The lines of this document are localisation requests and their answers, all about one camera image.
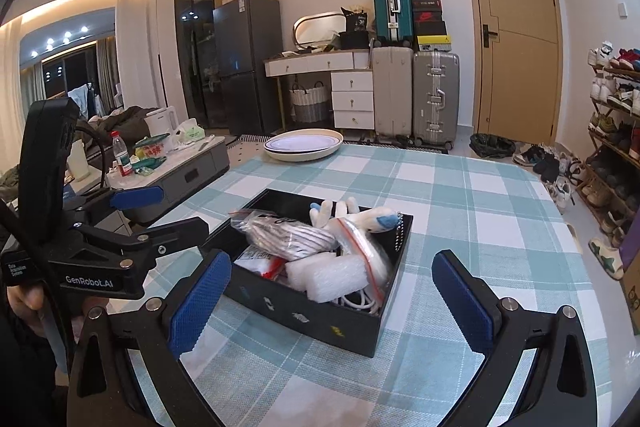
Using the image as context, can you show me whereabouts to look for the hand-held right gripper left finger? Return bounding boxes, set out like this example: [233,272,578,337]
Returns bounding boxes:
[67,249,236,427]

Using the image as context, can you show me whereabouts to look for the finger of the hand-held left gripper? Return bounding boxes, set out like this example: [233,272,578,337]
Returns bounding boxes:
[64,186,165,214]
[79,216,210,258]

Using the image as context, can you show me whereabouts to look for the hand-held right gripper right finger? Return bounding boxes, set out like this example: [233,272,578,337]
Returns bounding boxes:
[431,249,598,427]

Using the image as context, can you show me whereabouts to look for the white and red plastic packet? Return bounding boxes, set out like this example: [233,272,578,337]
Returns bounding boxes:
[234,244,291,280]

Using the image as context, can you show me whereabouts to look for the clear zip bag red stripe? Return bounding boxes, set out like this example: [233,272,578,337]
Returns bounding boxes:
[332,217,396,290]

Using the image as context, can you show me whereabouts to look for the black storage box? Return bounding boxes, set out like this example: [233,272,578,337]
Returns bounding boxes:
[200,188,415,359]

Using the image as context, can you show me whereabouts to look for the bag of white shoelaces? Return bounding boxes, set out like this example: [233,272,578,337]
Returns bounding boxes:
[229,209,341,263]

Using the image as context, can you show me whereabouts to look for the white plush toy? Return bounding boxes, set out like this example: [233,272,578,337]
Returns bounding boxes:
[309,197,407,258]

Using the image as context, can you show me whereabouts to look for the white foam piece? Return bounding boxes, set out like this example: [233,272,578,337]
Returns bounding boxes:
[286,253,371,304]

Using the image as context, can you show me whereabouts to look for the person's left hand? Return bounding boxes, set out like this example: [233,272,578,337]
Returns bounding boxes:
[6,284,53,338]

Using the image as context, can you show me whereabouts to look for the red label plastic bottle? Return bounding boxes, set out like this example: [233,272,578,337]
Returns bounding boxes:
[111,130,132,176]

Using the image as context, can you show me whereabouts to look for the red printed plastic bag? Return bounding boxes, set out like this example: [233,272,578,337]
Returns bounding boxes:
[134,134,173,161]

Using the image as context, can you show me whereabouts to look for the grey coffee table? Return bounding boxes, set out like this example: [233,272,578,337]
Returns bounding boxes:
[105,136,231,225]

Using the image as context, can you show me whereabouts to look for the white plastic jug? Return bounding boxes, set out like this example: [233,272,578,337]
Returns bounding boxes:
[67,139,91,182]

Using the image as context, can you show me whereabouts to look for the sofa with clothes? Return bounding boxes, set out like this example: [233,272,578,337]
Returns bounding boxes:
[85,104,161,144]

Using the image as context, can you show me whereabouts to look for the white electric kettle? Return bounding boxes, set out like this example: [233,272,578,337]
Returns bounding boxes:
[145,106,181,142]

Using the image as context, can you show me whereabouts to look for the green tissue pack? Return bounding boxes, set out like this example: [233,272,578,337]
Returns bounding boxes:
[175,118,206,142]

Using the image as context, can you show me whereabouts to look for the teal checked tablecloth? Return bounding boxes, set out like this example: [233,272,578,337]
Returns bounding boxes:
[127,142,636,427]

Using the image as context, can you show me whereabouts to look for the white green slipper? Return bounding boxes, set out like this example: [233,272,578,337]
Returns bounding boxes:
[589,237,626,280]

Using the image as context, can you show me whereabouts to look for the pile of shoes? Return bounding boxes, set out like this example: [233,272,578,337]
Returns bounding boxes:
[512,144,586,214]

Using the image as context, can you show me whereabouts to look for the black trash bag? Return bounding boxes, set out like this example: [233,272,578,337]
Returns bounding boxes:
[470,133,516,158]

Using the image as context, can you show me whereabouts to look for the white oval plate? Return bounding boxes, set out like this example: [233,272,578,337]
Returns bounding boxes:
[264,128,344,163]

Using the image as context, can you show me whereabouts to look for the cardboard box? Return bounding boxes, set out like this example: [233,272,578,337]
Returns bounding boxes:
[620,267,640,336]

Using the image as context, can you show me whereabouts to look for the dark grey refrigerator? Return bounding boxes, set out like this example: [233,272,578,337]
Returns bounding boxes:
[212,0,283,136]

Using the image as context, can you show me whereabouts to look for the black glass cabinet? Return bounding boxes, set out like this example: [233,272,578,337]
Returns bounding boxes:
[174,0,243,128]

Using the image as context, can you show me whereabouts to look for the purple bag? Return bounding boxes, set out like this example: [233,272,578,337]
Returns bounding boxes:
[620,207,640,269]

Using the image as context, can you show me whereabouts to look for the grey and white basket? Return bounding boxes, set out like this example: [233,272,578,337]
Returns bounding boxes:
[289,82,331,124]

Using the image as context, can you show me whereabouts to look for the silver suitcase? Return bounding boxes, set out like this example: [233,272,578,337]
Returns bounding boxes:
[412,51,460,150]

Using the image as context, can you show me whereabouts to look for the beige suitcase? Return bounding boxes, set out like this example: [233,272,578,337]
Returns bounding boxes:
[371,46,415,142]

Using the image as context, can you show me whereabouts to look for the shoe rack with shoes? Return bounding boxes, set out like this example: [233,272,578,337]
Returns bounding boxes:
[582,42,640,248]

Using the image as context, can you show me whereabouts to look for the white dresser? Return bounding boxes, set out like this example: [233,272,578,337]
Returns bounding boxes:
[264,49,376,130]

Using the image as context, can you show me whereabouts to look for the oval mirror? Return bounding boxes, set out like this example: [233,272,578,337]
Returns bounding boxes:
[292,11,348,52]

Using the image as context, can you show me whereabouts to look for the wooden door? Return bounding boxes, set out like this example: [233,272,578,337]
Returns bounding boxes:
[459,0,561,146]

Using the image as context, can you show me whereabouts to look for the black paper bag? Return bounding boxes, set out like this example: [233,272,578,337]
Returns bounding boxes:
[340,7,373,50]

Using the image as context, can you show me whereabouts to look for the stack of shoe boxes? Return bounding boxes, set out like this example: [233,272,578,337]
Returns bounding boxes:
[411,0,453,52]

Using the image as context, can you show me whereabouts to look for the teal suitcase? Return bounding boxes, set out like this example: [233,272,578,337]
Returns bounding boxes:
[371,0,415,48]

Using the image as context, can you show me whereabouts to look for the black cable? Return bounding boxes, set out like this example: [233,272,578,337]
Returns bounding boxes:
[74,124,110,194]

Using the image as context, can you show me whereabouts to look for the white charging cable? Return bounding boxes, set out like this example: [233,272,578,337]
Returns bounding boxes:
[332,287,386,315]

